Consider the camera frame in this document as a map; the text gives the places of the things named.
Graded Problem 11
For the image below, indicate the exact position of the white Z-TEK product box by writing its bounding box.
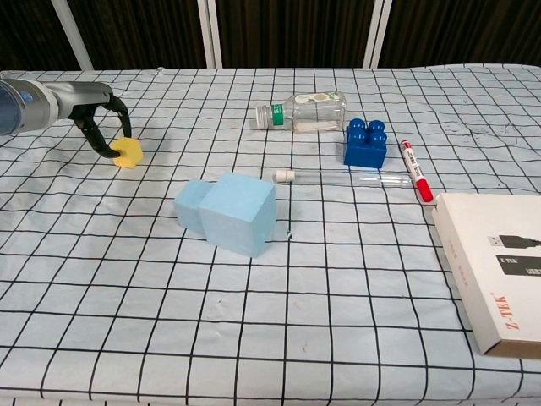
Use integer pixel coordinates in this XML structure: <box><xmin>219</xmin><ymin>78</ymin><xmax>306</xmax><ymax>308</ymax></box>
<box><xmin>430</xmin><ymin>192</ymin><xmax>541</xmax><ymax>360</ymax></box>

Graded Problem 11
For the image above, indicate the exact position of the glass test tube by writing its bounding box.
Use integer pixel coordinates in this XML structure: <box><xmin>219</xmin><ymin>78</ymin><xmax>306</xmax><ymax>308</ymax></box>
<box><xmin>272</xmin><ymin>168</ymin><xmax>412</xmax><ymax>188</ymax></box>

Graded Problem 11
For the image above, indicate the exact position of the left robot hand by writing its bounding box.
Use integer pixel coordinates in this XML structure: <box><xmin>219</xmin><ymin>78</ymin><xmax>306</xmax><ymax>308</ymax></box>
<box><xmin>52</xmin><ymin>82</ymin><xmax>132</xmax><ymax>158</ymax></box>

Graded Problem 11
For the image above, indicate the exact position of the clear plastic bottle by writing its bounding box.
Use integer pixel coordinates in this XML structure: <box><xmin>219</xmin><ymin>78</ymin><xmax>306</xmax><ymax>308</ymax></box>
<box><xmin>254</xmin><ymin>91</ymin><xmax>347</xmax><ymax>134</ymax></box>

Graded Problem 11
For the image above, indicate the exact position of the small light blue foam cube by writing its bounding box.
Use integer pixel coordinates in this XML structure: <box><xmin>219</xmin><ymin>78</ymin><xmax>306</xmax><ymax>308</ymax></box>
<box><xmin>173</xmin><ymin>178</ymin><xmax>212</xmax><ymax>233</ymax></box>

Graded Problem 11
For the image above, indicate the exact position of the large light blue foam cube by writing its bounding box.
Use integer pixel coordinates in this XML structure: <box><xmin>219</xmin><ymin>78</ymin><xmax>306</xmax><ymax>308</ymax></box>
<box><xmin>198</xmin><ymin>171</ymin><xmax>276</xmax><ymax>259</ymax></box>

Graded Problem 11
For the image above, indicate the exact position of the checkered white tablecloth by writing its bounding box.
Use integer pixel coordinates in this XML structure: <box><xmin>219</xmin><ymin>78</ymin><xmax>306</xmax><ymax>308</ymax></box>
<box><xmin>0</xmin><ymin>63</ymin><xmax>541</xmax><ymax>406</ymax></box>

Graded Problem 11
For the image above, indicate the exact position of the dark blue building block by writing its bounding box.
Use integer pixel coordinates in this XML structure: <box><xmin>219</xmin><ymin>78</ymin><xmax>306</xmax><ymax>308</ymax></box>
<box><xmin>342</xmin><ymin>118</ymin><xmax>389</xmax><ymax>169</ymax></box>

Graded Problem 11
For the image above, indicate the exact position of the yellow foam cube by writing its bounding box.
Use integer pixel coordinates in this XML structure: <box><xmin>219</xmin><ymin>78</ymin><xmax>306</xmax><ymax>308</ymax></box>
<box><xmin>112</xmin><ymin>135</ymin><xmax>144</xmax><ymax>170</ymax></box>

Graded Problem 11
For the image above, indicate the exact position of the red and white marker pen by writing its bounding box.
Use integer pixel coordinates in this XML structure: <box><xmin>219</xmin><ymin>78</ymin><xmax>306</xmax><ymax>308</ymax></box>
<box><xmin>399</xmin><ymin>139</ymin><xmax>435</xmax><ymax>204</ymax></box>

